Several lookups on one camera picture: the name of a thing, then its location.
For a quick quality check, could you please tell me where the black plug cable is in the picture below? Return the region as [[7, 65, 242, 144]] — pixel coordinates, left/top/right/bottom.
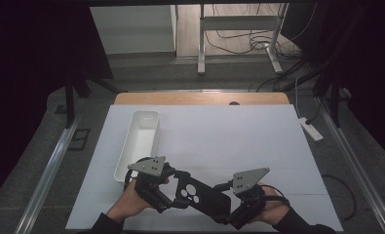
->
[[305, 101, 324, 126]]

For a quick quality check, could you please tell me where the person's left hand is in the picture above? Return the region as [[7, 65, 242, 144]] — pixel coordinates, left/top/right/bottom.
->
[[106, 177, 171, 224]]

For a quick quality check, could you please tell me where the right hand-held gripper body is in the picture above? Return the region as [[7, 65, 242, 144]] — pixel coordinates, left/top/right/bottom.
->
[[228, 167, 271, 230]]

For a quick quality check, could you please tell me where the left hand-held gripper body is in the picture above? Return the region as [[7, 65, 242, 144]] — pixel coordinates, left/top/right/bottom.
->
[[127, 156, 176, 214]]

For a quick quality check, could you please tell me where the white cabinet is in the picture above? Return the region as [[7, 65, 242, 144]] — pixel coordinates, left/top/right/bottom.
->
[[90, 4, 178, 55]]

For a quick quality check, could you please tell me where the black phone case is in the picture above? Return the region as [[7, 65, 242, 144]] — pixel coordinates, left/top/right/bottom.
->
[[173, 170, 232, 218]]

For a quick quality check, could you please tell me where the person's right hand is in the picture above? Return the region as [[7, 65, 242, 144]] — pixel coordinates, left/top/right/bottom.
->
[[250, 184, 291, 227]]

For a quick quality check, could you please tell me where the white power strip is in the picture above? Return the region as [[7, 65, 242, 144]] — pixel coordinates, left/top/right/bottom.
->
[[298, 116, 325, 142]]

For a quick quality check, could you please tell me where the aluminium rail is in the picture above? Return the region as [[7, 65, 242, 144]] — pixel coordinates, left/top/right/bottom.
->
[[13, 116, 82, 234], [316, 97, 385, 234]]

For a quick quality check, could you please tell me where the tangle of black floor cables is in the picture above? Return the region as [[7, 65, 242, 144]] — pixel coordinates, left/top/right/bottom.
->
[[204, 3, 318, 93]]

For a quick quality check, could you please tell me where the black metal stand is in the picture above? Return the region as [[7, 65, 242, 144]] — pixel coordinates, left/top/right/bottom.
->
[[311, 61, 345, 129], [63, 72, 93, 130]]

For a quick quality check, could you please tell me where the white table mat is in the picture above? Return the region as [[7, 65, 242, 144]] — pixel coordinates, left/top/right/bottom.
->
[[65, 104, 344, 232]]

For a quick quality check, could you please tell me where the long white plastic bin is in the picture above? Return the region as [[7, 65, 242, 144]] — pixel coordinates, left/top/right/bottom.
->
[[113, 110, 161, 183]]

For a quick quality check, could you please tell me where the right hand-held gripper cable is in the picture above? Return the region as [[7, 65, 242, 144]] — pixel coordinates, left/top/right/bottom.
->
[[261, 174, 358, 222]]

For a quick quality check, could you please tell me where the black curtain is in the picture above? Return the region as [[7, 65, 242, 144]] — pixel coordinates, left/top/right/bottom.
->
[[282, 0, 385, 167], [0, 0, 115, 209]]

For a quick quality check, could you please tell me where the white desk frame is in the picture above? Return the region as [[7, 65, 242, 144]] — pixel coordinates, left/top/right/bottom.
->
[[197, 3, 289, 76]]

